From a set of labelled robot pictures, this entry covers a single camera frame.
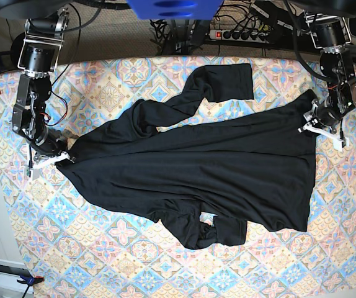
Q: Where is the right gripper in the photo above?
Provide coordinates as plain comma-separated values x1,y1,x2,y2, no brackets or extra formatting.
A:
29,130,74,169

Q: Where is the black round stool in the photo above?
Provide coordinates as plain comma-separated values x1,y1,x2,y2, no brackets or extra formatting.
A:
10,33,25,68

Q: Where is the white floor box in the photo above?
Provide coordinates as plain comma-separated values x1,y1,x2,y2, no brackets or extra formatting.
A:
0,259,30,293

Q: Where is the black t-shirt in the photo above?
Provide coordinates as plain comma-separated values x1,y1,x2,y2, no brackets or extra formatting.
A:
56,64,316,250

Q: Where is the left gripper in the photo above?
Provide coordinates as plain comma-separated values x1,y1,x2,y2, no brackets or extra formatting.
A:
298,99,349,151

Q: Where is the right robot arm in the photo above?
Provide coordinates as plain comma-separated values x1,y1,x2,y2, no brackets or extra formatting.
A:
0,1,71,171

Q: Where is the patterned tablecloth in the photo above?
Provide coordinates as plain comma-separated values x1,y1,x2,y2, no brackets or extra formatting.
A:
0,56,356,297

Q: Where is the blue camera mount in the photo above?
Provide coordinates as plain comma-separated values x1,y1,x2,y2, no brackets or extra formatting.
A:
127,0,223,20

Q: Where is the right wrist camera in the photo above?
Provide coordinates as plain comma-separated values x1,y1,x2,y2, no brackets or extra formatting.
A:
26,168,41,181

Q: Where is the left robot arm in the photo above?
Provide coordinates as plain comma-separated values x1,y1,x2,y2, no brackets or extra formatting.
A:
289,1,356,151

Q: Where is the blue clamp bottom left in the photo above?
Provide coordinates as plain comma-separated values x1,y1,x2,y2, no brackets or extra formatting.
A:
0,274,45,286

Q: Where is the white power strip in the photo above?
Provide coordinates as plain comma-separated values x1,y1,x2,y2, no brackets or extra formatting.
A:
208,29,268,43

